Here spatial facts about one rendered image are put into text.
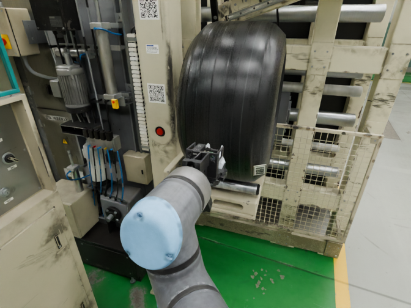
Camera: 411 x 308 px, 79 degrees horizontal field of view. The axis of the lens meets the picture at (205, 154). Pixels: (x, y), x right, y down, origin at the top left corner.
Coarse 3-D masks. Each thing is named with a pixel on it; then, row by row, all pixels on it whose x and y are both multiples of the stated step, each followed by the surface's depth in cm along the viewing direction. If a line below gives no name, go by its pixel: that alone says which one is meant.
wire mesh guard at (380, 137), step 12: (324, 132) 123; (336, 132) 122; (348, 132) 120; (360, 132) 120; (312, 144) 129; (288, 156) 136; (324, 156) 130; (360, 156) 124; (372, 156) 121; (300, 168) 137; (288, 180) 143; (348, 180) 131; (360, 192) 131; (300, 204) 147; (228, 216) 168; (300, 216) 151; (324, 216) 145; (336, 216) 143; (276, 228) 159; (288, 228) 157; (336, 228) 147; (348, 228) 143; (336, 240) 149
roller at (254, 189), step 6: (228, 180) 97; (234, 180) 97; (216, 186) 99; (222, 186) 98; (228, 186) 97; (234, 186) 96; (240, 186) 95; (246, 186) 95; (252, 186) 94; (258, 186) 94; (246, 192) 96; (252, 192) 95; (258, 192) 94
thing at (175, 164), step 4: (180, 152) 112; (176, 156) 109; (180, 156) 109; (184, 156) 111; (172, 160) 106; (176, 160) 106; (180, 160) 108; (172, 164) 103; (176, 164) 104; (180, 164) 107; (168, 168) 100; (172, 168) 101; (176, 168) 104; (164, 172) 99; (168, 172) 99; (164, 176) 100
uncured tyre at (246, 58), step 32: (224, 32) 75; (256, 32) 73; (192, 64) 73; (224, 64) 70; (256, 64) 68; (192, 96) 73; (224, 96) 70; (256, 96) 68; (192, 128) 76; (224, 128) 72; (256, 128) 70; (224, 160) 79; (256, 160) 77
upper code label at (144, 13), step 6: (138, 0) 84; (144, 0) 83; (150, 0) 82; (156, 0) 82; (144, 6) 84; (150, 6) 83; (156, 6) 83; (144, 12) 85; (150, 12) 84; (156, 12) 83; (144, 18) 86; (150, 18) 85; (156, 18) 84
